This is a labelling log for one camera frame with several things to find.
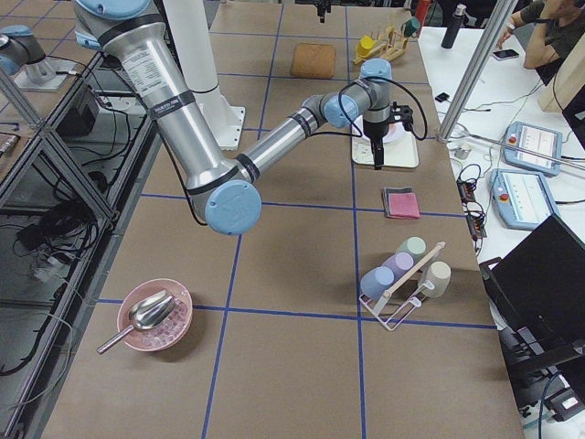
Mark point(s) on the blue cup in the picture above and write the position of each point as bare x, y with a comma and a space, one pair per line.
375, 282

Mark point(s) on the seated person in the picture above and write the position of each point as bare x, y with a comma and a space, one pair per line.
558, 27

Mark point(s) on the beige cup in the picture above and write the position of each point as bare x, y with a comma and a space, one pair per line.
436, 278

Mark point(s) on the wooden cutting board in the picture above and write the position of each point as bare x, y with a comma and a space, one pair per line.
313, 61

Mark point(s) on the yellow mug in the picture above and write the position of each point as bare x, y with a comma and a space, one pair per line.
365, 46

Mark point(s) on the pink cloth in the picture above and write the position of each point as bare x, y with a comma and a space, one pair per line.
403, 206

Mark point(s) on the wooden peg drying rack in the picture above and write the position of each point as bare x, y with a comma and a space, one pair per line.
388, 46

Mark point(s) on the white wire cup rack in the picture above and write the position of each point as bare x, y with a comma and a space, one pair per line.
403, 297

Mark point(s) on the pink bowl with ice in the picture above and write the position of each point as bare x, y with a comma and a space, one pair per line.
164, 324

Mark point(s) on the aluminium frame post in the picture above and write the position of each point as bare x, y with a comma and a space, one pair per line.
503, 10

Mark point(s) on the teach pendant lower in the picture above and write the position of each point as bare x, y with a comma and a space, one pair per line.
523, 199

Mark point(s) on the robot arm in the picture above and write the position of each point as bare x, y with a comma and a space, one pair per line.
220, 189
20, 50

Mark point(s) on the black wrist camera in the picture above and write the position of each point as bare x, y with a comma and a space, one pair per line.
402, 114

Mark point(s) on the teach pendant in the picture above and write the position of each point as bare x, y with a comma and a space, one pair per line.
531, 147
523, 199

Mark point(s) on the dark green mug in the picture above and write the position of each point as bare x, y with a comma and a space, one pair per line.
411, 27

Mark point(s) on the green cup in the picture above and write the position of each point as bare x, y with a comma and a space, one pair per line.
415, 246

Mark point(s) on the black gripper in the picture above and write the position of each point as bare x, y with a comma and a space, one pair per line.
375, 133
324, 7

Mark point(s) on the white round plate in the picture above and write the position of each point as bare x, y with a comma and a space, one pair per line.
395, 132

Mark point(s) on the purple cup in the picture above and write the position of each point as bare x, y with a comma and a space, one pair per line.
399, 263

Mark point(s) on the black laptop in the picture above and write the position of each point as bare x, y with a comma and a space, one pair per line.
538, 289

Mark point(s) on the teach pendant upper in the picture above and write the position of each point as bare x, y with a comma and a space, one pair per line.
531, 147

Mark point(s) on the metal scoop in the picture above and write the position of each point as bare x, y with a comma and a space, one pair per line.
144, 315

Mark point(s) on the grey cloth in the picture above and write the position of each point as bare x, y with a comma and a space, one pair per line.
387, 190

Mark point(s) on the smartphone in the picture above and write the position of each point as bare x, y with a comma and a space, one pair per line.
504, 54

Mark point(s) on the black water bottle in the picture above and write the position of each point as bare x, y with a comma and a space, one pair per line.
454, 25

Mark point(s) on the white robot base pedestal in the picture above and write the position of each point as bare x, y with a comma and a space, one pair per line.
201, 87

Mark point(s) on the cream bear tray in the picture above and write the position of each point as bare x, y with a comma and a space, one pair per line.
402, 153

